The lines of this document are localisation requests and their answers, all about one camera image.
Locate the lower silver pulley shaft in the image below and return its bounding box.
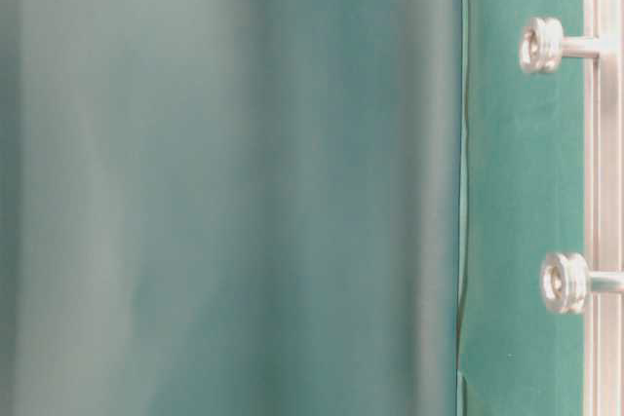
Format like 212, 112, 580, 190
539, 252, 623, 315

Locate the silver aluminium extrusion rail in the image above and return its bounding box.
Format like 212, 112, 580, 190
583, 0, 623, 415

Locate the upper silver pulley shaft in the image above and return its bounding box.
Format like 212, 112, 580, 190
519, 17, 603, 74

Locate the silver pulley shaft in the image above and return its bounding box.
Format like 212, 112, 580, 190
519, 17, 603, 74
539, 252, 623, 315

